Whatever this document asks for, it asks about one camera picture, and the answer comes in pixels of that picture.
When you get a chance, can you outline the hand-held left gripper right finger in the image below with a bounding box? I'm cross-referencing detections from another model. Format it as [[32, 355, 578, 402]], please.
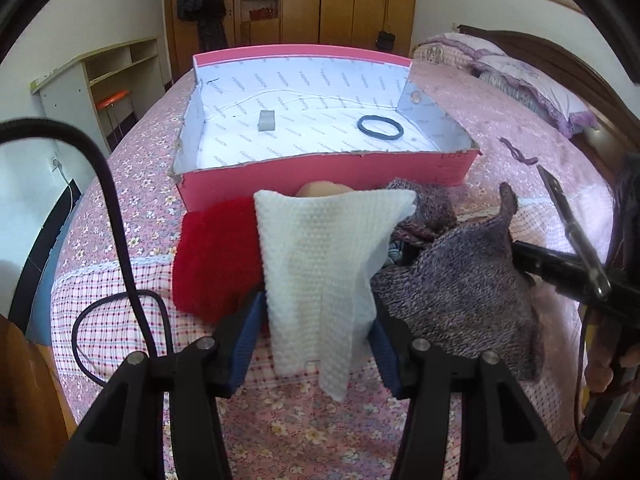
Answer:
[[367, 317, 571, 480]]

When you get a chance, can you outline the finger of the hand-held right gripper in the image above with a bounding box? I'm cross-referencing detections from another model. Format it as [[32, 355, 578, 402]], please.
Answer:
[[512, 240, 601, 306]]

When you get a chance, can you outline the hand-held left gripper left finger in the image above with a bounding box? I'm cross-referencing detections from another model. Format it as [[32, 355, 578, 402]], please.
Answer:
[[52, 290, 268, 480]]

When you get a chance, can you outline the red fluffy knit cloth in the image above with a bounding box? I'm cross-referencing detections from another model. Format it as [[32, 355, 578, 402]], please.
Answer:
[[171, 196, 271, 333]]

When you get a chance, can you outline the large purple-grey knit cloth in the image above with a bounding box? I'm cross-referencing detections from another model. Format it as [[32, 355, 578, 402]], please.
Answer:
[[372, 182, 546, 383]]

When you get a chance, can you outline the white knit cloth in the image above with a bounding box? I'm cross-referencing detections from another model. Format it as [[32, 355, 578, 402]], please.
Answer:
[[253, 189, 418, 403]]

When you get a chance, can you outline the small purple-grey knit cloth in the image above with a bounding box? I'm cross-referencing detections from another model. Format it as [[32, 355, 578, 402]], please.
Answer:
[[385, 177, 458, 248]]

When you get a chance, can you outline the beige soft sock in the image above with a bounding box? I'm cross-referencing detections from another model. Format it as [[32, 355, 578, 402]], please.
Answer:
[[295, 181, 353, 198]]

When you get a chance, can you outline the pink cardboard box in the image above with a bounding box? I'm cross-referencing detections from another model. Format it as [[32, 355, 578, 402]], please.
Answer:
[[169, 42, 482, 213]]

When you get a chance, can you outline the person's right hand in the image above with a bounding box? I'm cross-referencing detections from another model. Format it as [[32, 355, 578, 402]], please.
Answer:
[[582, 310, 628, 393]]

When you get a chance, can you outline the bed with pink floral sheet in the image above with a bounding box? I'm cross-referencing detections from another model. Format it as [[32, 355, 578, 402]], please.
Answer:
[[50, 30, 640, 480]]

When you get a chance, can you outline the purple frilled pillow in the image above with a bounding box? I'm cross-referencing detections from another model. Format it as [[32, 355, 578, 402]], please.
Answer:
[[472, 55, 597, 137]]

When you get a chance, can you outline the dark wooden headboard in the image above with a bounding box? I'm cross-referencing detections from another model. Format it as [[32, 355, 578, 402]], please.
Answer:
[[457, 25, 640, 176]]

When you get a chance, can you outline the dark flat panel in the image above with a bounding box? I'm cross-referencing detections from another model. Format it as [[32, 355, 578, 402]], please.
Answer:
[[7, 177, 83, 333]]

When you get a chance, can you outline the brown wooden furniture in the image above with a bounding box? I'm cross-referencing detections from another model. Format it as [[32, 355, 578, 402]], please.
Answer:
[[0, 312, 76, 480]]

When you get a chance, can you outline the floral pillow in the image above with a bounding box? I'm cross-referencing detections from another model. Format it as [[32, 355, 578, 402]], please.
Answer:
[[410, 32, 506, 68]]

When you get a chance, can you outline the orange stool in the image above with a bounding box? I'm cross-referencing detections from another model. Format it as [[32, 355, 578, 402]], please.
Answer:
[[95, 89, 133, 111]]

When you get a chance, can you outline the white desk with shelves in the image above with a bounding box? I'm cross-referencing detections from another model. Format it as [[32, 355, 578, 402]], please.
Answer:
[[31, 37, 173, 157]]

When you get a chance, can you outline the wooden wardrobe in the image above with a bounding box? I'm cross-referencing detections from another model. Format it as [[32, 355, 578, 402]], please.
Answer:
[[165, 0, 418, 81]]

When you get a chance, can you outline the thin black cable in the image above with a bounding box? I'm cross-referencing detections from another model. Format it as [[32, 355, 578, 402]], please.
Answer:
[[71, 289, 176, 388]]

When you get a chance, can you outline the purple hair tie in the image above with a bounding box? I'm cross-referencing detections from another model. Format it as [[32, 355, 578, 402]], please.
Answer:
[[500, 136, 540, 166]]

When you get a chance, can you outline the black braided cable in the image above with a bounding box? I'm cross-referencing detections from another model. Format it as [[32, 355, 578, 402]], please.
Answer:
[[0, 119, 157, 356]]

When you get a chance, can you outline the black hair tie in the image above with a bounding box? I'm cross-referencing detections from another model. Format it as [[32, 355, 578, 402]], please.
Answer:
[[356, 115, 404, 141]]

